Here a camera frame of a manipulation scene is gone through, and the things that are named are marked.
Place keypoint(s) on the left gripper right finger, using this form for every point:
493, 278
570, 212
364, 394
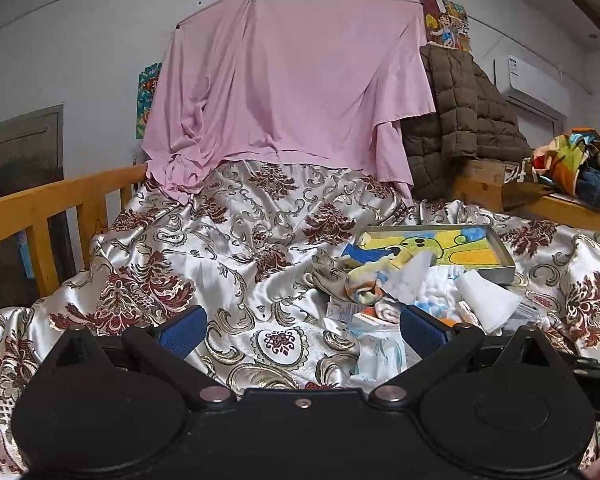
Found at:
443, 351

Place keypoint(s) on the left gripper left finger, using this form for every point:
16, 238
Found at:
161, 352

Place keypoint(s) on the striped yellow orange towel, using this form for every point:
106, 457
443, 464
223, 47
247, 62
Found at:
364, 283

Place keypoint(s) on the white blue padded cloth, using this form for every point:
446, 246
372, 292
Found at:
439, 295

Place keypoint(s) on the grey white thin cloth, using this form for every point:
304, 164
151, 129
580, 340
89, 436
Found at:
403, 284

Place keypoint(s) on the beige drawstring pouch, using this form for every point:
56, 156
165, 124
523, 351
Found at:
325, 274

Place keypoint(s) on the grey tray with cartoon drawing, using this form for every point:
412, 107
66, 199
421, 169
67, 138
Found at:
474, 246

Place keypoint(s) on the white orange tablet box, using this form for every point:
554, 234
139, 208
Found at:
384, 316

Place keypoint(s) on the floral satin bedspread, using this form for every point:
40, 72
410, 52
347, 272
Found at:
240, 249

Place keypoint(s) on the wooden side ledge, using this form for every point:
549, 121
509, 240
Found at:
558, 210

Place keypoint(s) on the colourful cartoon blanket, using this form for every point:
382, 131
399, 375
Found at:
561, 161

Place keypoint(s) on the brown quilted jacket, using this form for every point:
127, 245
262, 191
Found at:
471, 119

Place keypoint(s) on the dark door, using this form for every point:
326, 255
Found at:
31, 156

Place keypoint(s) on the white air conditioner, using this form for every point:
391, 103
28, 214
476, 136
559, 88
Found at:
531, 88

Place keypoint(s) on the pink hanging sheet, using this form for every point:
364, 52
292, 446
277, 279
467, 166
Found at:
318, 82

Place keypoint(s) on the colourful wall sticker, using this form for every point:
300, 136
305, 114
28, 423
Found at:
146, 86

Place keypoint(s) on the cartoon wall poster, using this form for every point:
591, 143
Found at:
446, 24

